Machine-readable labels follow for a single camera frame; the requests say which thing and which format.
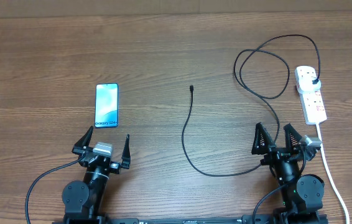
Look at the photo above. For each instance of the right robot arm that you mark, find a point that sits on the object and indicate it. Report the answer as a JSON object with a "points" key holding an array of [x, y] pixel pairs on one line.
{"points": [[301, 194]]}

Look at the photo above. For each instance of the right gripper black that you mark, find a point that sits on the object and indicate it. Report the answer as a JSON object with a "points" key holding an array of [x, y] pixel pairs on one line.
{"points": [[276, 153]]}

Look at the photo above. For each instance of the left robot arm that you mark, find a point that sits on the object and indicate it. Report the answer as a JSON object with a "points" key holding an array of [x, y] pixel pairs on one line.
{"points": [[83, 198]]}

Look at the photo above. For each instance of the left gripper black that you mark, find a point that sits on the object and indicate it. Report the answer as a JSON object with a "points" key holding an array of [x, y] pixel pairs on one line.
{"points": [[79, 149]]}

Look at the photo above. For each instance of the Samsung Galaxy smartphone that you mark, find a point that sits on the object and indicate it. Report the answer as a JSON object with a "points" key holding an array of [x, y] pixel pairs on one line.
{"points": [[106, 105]]}

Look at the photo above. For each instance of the white charger plug adapter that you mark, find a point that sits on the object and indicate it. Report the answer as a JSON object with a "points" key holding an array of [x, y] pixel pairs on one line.
{"points": [[308, 85]]}

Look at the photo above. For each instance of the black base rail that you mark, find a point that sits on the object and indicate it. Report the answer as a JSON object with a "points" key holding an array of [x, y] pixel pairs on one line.
{"points": [[245, 219]]}

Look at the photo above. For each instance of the white power strip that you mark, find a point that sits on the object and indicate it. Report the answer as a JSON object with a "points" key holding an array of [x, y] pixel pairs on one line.
{"points": [[312, 103]]}

